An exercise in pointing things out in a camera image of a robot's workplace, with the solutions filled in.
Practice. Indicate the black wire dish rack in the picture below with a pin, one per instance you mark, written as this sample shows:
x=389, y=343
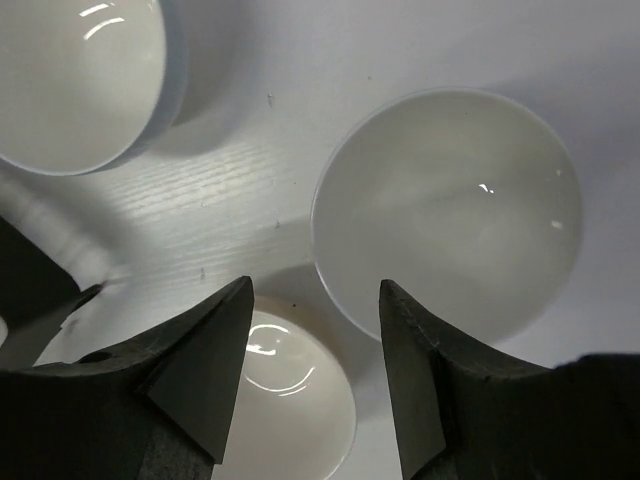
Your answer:
x=37, y=296

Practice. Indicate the white bowl far back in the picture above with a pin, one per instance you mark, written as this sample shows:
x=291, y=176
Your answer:
x=88, y=85

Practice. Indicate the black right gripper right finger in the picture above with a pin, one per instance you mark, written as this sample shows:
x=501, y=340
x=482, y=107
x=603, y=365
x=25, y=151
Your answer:
x=464, y=410

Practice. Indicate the white bowl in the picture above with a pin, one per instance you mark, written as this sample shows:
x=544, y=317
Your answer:
x=467, y=199
x=88, y=85

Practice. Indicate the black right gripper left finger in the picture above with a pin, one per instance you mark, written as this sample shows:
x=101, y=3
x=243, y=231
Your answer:
x=156, y=406

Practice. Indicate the cream floral bowl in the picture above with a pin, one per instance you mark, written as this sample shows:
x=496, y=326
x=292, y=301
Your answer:
x=295, y=413

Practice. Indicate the white bowl right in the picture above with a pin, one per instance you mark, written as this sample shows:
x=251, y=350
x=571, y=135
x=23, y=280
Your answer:
x=467, y=199

